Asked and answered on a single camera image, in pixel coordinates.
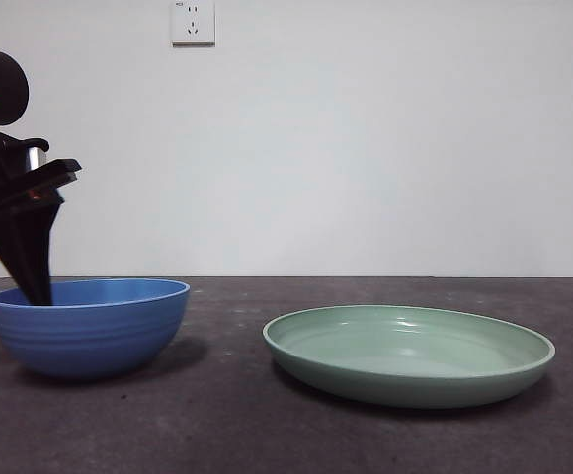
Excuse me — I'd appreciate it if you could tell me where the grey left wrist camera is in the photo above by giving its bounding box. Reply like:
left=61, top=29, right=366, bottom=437
left=23, top=144, right=48, bottom=174

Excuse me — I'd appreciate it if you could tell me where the white wall socket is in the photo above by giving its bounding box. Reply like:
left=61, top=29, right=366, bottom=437
left=170, top=0, right=216, bottom=48

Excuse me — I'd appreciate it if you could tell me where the green round plate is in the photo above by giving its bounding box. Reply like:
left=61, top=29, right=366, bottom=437
left=261, top=304, right=557, bottom=410

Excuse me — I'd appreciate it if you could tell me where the blue ribbed bowl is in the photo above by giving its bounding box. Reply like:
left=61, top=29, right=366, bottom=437
left=0, top=277, right=192, bottom=380

